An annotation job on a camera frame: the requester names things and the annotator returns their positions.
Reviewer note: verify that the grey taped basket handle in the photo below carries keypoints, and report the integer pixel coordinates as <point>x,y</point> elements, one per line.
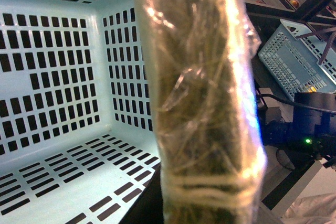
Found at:
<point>197,56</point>

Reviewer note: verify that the light blue plastic basket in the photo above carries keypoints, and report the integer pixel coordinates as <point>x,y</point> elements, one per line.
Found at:
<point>76,131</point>

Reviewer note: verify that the black metal shelf frame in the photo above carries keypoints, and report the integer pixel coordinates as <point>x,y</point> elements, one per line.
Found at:
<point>288,6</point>

